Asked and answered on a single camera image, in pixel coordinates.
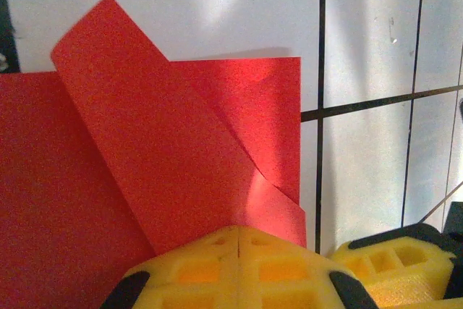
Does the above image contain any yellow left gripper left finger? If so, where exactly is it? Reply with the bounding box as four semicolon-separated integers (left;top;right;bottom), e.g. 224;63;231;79
101;225;239;309

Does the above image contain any red cloth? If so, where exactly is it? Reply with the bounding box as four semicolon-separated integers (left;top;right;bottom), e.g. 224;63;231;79
0;0;308;309

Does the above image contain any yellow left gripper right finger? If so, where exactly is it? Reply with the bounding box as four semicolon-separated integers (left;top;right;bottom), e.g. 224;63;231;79
238;226;379;309

